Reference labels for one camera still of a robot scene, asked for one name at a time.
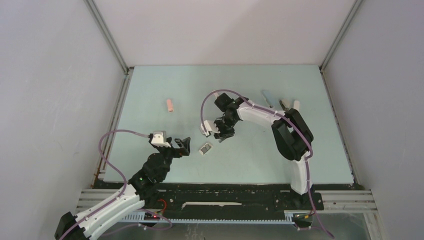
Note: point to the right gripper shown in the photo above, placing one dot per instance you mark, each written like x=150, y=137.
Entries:
x=223, y=134

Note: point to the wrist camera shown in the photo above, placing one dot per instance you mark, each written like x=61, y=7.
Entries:
x=208, y=128
x=159, y=139

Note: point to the staple box tray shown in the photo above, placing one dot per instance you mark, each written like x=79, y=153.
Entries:
x=205, y=148

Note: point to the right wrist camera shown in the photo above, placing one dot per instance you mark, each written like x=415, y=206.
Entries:
x=208, y=128

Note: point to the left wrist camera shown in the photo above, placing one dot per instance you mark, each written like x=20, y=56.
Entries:
x=159, y=139

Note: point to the pink stapler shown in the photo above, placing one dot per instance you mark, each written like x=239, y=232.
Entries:
x=170, y=105

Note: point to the white stapler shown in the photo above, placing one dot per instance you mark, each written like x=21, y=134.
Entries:
x=296, y=105

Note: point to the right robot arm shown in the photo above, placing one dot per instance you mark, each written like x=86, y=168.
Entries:
x=292, y=136

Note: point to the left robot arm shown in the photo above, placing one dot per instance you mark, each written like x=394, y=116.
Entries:
x=133, y=195

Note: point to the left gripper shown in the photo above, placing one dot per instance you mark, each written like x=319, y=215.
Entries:
x=183, y=145

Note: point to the blue stapler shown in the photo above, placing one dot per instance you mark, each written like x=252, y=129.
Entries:
x=270, y=102

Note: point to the beige stapler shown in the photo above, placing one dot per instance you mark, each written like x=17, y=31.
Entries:
x=284, y=104

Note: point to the blue cable duct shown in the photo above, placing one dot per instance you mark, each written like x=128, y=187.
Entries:
x=143, y=217

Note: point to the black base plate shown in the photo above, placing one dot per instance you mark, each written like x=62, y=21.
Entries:
x=231, y=201

